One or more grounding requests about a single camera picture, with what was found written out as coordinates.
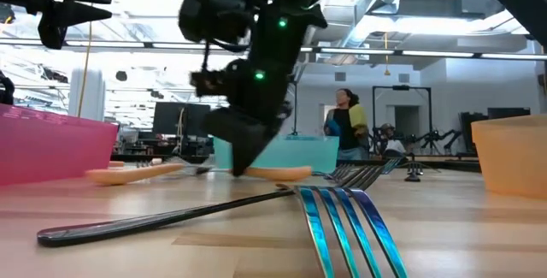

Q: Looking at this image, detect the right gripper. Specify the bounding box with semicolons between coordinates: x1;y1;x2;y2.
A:
203;50;300;175

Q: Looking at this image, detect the teal plastic bin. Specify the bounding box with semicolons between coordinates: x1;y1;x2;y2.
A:
212;134;341;174

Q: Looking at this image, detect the black monitor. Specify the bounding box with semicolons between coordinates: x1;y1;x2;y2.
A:
182;103;211;137
152;101;185;137

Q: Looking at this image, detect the person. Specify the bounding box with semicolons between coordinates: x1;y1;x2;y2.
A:
323;88;370;162
375;122;408;158

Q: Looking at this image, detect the white column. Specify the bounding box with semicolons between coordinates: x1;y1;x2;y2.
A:
68;68;107;121

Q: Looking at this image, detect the iridescent blue fork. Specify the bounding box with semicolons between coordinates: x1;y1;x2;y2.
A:
314;157;403;180
275;182;410;278

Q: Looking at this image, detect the ceiling light bar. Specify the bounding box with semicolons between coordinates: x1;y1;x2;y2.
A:
0;38;547;62

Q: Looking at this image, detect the pink plastic bin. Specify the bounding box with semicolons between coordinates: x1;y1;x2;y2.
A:
0;103;120;186

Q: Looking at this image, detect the black cabinet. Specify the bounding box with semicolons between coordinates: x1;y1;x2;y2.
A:
459;107;532;156

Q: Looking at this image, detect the orange plastic bin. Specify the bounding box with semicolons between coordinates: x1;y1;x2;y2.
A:
470;114;547;199

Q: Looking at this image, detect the yellow cable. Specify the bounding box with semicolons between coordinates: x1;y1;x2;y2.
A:
76;21;97;119

